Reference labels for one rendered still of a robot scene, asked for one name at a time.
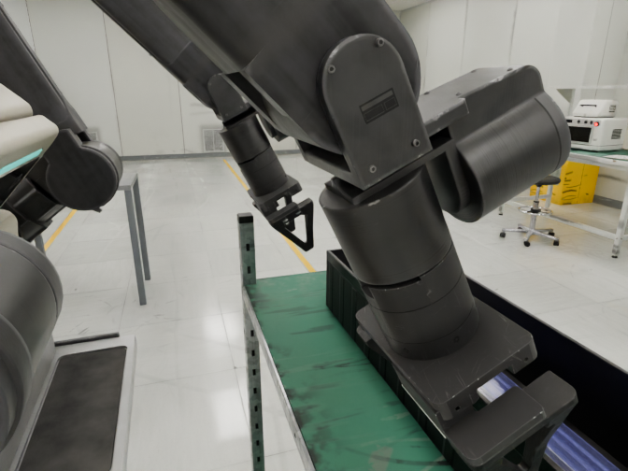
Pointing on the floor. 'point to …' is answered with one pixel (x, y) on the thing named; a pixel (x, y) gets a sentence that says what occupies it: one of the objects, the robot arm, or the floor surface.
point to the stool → (535, 216)
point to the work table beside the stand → (130, 232)
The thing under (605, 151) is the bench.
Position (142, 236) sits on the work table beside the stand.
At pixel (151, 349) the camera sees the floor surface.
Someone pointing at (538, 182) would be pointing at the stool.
